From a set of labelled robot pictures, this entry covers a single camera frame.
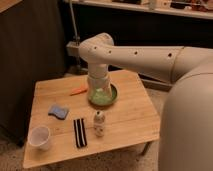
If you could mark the orange toy carrot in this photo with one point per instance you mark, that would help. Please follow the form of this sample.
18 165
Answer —
78 91

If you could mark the long grey case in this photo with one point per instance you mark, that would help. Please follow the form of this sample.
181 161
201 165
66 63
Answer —
73 49

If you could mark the wooden table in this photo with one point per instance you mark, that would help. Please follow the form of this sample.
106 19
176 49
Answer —
131 120

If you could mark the cluttered shelf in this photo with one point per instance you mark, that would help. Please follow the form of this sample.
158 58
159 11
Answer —
202 9

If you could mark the metal pole stand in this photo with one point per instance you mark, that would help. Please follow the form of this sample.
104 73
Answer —
79 69

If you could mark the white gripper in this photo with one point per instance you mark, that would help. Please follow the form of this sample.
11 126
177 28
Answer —
98 82

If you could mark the green ceramic bowl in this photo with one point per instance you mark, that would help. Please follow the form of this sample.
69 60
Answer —
113 94

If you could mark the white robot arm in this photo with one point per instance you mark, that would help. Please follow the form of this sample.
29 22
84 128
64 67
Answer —
186 131

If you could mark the blue sponge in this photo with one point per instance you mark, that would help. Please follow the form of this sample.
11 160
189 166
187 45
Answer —
58 112

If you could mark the white patterned bottle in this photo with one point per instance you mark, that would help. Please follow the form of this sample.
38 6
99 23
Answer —
99 123

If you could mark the white plastic cup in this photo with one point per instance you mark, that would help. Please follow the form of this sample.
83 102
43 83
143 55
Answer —
39 138

